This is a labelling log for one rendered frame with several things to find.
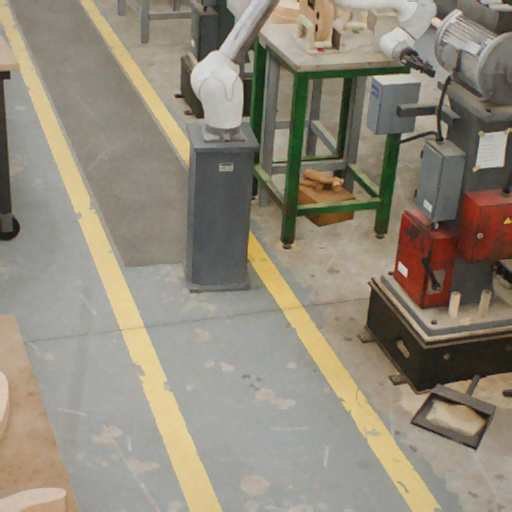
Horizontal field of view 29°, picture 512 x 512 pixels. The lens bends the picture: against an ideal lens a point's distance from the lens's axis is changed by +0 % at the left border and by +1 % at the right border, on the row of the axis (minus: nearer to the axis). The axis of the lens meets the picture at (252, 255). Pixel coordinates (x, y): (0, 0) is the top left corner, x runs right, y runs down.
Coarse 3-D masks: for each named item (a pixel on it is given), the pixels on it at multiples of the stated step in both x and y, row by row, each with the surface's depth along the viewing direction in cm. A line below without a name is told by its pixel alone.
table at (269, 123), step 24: (240, 0) 540; (264, 24) 503; (264, 48) 481; (240, 72) 552; (264, 96) 501; (312, 96) 571; (360, 96) 511; (264, 120) 504; (288, 120) 576; (312, 120) 578; (360, 120) 518; (264, 144) 509; (312, 144) 586; (264, 168) 516; (312, 168) 524; (336, 168) 528; (264, 192) 523
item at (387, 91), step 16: (384, 80) 370; (400, 80) 371; (416, 80) 372; (384, 96) 369; (400, 96) 371; (416, 96) 373; (368, 112) 380; (384, 112) 372; (384, 128) 375; (400, 128) 378
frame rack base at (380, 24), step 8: (368, 16) 462; (376, 16) 454; (384, 16) 455; (392, 16) 456; (368, 24) 463; (376, 24) 456; (384, 24) 457; (392, 24) 458; (376, 32) 458; (384, 32) 459; (376, 40) 460; (376, 48) 462
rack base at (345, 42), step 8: (336, 24) 466; (336, 32) 459; (344, 32) 456; (352, 32) 457; (360, 32) 458; (368, 32) 458; (336, 40) 459; (344, 40) 456; (352, 40) 457; (360, 40) 458; (368, 40) 459; (336, 48) 460; (344, 48) 458; (352, 48) 459; (360, 48) 460; (368, 48) 461
